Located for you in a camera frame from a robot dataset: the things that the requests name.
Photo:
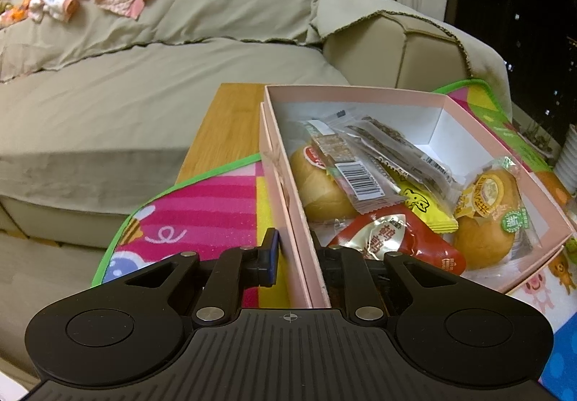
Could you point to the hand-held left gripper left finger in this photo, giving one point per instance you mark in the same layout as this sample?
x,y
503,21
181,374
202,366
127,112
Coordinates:
x,y
272,256

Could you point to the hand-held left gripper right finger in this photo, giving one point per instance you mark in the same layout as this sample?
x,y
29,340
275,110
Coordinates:
x,y
336,268

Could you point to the pink cardboard box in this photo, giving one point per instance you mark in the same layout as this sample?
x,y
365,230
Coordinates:
x,y
306,265

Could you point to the red snack packet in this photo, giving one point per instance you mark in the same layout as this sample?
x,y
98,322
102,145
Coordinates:
x,y
387,238

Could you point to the clear barcode snack packet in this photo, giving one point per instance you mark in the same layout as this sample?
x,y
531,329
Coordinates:
x,y
356,175

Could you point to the yellow cartoon snack packet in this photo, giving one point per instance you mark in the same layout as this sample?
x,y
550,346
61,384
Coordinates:
x,y
421,202

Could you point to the clear brown stick packet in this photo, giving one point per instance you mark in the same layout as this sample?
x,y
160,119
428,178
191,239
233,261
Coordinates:
x,y
432,171
383,135

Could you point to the colourful cartoon play mat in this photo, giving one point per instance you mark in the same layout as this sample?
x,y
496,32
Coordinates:
x,y
207,211

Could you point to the red label bread packet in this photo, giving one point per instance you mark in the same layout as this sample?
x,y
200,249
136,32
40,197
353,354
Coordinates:
x,y
318,191

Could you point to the green label bread packet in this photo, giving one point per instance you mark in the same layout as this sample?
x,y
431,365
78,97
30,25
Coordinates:
x,y
489,225

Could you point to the beige sofa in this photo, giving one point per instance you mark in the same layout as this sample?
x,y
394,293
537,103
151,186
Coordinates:
x,y
360,54

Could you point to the khaki sofa cover cloth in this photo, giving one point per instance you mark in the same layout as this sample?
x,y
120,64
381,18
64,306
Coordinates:
x,y
126,94

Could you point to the white ribbed container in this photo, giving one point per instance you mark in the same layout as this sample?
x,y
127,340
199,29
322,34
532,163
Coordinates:
x,y
569,157

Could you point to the small orange toys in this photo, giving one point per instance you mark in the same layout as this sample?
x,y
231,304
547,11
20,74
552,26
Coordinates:
x,y
18,9

